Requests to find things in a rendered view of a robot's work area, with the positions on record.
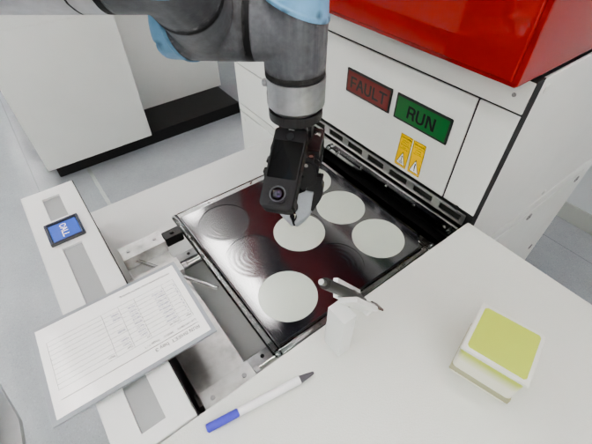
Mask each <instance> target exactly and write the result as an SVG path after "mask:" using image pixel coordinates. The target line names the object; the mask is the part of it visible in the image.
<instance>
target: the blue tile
mask: <svg viewBox="0 0 592 444"><path fill-rule="evenodd" d="M48 230H49V233H50V235H51V238H52V240H53V242H57V241H59V240H62V239H64V238H66V237H69V236H71V235H72V234H75V233H78V232H81V231H82V229H81V227H80V225H79V223H78V221H77V219H76V218H75V217H73V218H69V219H67V220H65V221H63V222H61V223H58V224H56V225H53V226H51V227H48Z"/></svg>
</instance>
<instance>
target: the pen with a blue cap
mask: <svg viewBox="0 0 592 444"><path fill-rule="evenodd" d="M313 374H314V372H310V373H306V374H302V375H299V376H297V377H295V378H293V379H291V380H289V381H287V382H285V383H284V384H282V385H280V386H278V387H276V388H274V389H272V390H270V391H268V392H266V393H265V394H263V395H261V396H258V397H257V398H255V399H253V400H251V401H249V402H247V403H245V404H243V405H242V406H240V407H238V408H237V409H234V410H232V411H229V412H227V414H225V415H223V416H221V417H219V418H216V419H214V420H212V421H211V422H209V423H208V424H206V430H207V432H208V433H210V432H212V431H214V430H216V429H218V428H220V427H221V426H223V425H225V424H227V423H229V422H231V421H233V420H235V419H236V418H238V417H239V416H242V415H244V414H246V413H248V412H249V411H251V410H253V409H255V408H257V407H259V406H261V405H262V404H264V403H267V402H268V401H270V400H272V399H274V398H275V397H277V396H280V395H282V394H284V393H285V392H287V391H288V390H290V389H293V388H295V387H297V386H299V385H300V384H301V383H303V382H304V381H306V380H307V379H308V378H309V377H311V376H312V375H313Z"/></svg>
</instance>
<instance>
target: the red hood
mask: <svg viewBox="0 0 592 444"><path fill-rule="evenodd" d="M329 13H330V14H333V15H335V16H338V17H339V18H342V19H346V20H348V21H350V22H352V23H354V24H357V25H359V26H363V27H365V28H367V29H370V30H372V31H375V32H377V33H380V34H382V35H385V36H387V37H389V38H391V39H394V40H396V41H400V42H402V43H404V44H406V45H409V46H411V47H414V48H417V49H419V50H422V51H424V52H426V53H428V54H431V55H433V56H437V57H439V58H441V59H443V60H446V61H448V62H451V63H454V64H456V65H458V66H461V67H463V68H465V69H467V70H471V71H474V72H476V73H478V74H480V75H483V76H485V77H487V78H490V79H493V80H495V81H498V82H500V83H502V84H504V85H508V86H511V87H513V88H516V87H518V86H520V85H523V84H525V83H527V82H529V81H530V80H532V79H534V78H537V77H539V76H541V75H543V74H544V73H546V72H547V71H549V70H552V69H554V68H556V67H558V66H560V65H561V64H563V63H566V62H568V61H570V60H572V59H574V58H575V57H576V56H579V55H581V54H583V53H585V52H587V51H589V50H590V49H592V0H329Z"/></svg>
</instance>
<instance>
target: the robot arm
mask: <svg viewBox="0 0 592 444"><path fill-rule="evenodd" d="M0 15H148V23H149V28H150V32H151V36H152V40H153V41H154V42H155V43H156V47H157V50H158V51H159V52H160V53H161V54H162V55H163V56H164V57H166V58H169V59H175V60H184V61H187V62H190V63H196V62H200V61H219V62H264V72H265V77H266V78H263V79H262V85H263V86H267V104H268V106H269V117H270V120H271V121H272V122H273V123H275V124H276V125H277V126H279V127H278V128H276V130H275V134H274V137H273V141H272V144H271V146H270V156H268V158H267V160H266V162H267V163H268V165H267V167H265V168H264V169H263V174H264V179H263V188H262V193H261V196H260V205H261V206H262V207H263V208H264V209H265V210H266V211H267V212H273V213H278V214H280V215H281V216H282V217H283V218H284V219H285V220H286V221H287V222H288V223H289V224H290V225H291V226H299V225H301V224H302V223H303V222H304V221H305V220H306V219H307V218H308V217H309V215H310V214H311V213H312V211H313V210H314V209H315V207H316V205H317V204H318V203H319V202H320V200H321V198H322V193H323V189H324V181H323V176H324V174H321V173H319V167H320V166H321V165H322V159H323V149H324V133H325V129H316V128H314V125H315V124H317V123H318V122H319V121H320V120H321V119H322V108H323V106H324V103H325V90H326V61H327V46H328V30H329V22H330V14H329V0H0ZM317 132H318V133H320V134H321V136H320V137H319V136H318V135H315V134H316V133H317ZM319 159H320V161H319ZM296 205H297V209H296ZM295 209H296V212H295ZM294 212H295V213H296V216H295V218H294V215H293V213H294Z"/></svg>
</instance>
